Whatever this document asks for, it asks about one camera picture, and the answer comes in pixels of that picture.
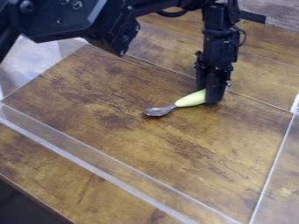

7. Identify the green handled metal spoon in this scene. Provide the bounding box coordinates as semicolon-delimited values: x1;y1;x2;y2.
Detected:
144;90;205;116

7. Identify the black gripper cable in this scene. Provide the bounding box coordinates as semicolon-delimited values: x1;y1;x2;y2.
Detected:
232;24;248;48

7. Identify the black strip on table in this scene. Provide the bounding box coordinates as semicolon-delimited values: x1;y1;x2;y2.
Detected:
240;10;267;24

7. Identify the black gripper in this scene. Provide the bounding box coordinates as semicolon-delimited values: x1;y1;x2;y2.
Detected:
195;0;245;103

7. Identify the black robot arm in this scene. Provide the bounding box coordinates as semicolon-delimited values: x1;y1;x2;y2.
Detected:
0;0;247;103

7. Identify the clear acrylic enclosure wall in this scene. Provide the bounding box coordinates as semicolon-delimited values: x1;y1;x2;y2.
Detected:
0;0;299;224

